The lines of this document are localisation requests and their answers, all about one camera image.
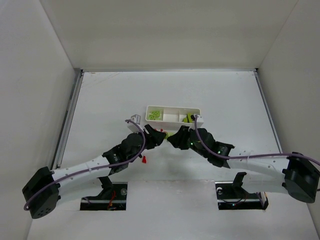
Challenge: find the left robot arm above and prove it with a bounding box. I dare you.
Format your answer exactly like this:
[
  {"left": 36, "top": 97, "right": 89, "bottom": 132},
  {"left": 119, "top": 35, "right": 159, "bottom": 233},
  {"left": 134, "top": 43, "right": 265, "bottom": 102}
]
[{"left": 22, "top": 124, "right": 166, "bottom": 220}]

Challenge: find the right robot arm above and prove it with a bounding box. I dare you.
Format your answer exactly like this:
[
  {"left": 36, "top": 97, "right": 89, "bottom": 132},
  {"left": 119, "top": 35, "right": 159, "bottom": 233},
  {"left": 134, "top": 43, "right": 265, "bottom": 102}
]
[{"left": 167, "top": 126, "right": 320, "bottom": 204}]

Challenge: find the red lego pile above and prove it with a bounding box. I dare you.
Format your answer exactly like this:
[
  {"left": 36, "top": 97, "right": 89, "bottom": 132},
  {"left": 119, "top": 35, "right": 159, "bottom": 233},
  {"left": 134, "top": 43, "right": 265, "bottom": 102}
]
[{"left": 154, "top": 128, "right": 164, "bottom": 132}]

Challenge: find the red lego piece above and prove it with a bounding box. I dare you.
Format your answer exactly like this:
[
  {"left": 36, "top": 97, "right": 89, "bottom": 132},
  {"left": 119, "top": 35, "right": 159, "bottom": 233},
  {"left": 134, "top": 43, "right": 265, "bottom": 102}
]
[{"left": 141, "top": 156, "right": 147, "bottom": 164}]

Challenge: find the white divided container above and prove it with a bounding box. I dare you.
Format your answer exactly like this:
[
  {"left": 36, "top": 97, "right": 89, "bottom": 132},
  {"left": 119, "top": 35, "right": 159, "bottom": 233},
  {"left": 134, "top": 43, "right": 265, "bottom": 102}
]
[{"left": 145, "top": 105, "right": 201, "bottom": 131}]

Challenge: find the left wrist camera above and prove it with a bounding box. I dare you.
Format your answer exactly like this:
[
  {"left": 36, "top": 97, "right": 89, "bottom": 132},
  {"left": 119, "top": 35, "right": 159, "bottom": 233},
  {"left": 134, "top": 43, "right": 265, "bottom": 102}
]
[{"left": 125, "top": 114, "right": 141, "bottom": 133}]

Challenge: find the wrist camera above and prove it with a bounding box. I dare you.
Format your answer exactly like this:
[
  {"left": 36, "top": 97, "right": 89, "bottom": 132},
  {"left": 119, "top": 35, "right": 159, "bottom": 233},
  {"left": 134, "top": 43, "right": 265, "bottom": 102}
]
[
  {"left": 191, "top": 114, "right": 204, "bottom": 129},
  {"left": 125, "top": 114, "right": 141, "bottom": 133}
]

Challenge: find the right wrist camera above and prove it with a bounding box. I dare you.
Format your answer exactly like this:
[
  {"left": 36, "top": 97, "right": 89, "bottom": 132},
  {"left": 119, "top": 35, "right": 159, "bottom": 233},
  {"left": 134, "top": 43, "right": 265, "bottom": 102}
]
[{"left": 191, "top": 114, "right": 204, "bottom": 129}]

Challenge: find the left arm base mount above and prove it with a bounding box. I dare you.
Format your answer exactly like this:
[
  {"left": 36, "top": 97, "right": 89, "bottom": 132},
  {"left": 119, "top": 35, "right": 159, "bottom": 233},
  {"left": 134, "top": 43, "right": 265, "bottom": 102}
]
[{"left": 80, "top": 176, "right": 128, "bottom": 212}]

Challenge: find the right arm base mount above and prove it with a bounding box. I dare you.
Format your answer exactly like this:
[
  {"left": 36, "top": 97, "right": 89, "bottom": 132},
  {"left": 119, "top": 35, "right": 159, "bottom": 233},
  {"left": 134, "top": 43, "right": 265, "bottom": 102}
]
[{"left": 215, "top": 172, "right": 269, "bottom": 211}]

